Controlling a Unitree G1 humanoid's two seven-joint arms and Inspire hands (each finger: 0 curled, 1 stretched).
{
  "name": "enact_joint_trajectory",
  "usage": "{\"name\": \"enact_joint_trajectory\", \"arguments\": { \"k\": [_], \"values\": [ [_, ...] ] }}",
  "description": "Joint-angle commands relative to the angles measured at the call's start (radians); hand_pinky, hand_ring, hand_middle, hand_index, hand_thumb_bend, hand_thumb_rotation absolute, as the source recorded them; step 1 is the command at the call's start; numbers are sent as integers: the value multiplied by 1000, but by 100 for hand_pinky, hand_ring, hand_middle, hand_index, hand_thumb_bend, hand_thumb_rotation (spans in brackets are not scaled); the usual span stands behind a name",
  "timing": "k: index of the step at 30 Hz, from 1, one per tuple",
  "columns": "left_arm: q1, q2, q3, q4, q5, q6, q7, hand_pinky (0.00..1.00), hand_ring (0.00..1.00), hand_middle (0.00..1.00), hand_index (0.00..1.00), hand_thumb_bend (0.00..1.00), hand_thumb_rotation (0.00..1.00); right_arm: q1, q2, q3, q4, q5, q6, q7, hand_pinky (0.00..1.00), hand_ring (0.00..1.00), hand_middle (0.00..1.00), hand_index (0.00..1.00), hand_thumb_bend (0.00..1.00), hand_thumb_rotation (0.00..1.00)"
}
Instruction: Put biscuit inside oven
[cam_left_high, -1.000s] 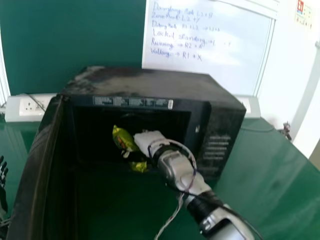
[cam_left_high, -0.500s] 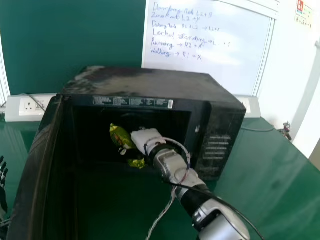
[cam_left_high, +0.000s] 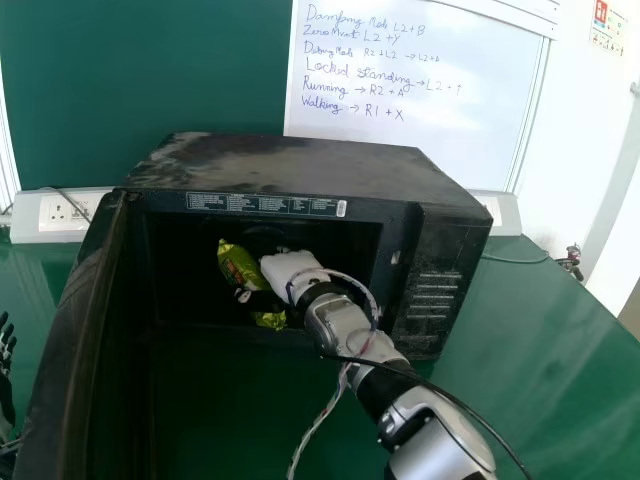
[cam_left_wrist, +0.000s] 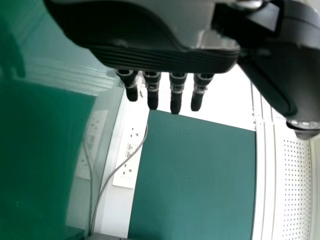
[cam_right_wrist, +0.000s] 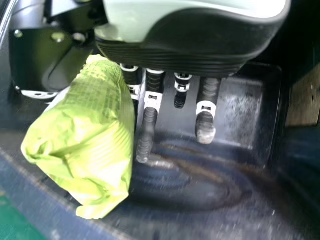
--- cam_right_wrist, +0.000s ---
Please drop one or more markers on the yellow-green biscuit packet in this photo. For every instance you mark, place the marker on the yellow-green biscuit packet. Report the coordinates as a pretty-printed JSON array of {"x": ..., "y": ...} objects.
[{"x": 82, "y": 140}]

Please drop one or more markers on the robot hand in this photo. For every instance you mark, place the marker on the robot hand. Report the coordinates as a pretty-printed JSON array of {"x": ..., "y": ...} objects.
[{"x": 190, "y": 32}]

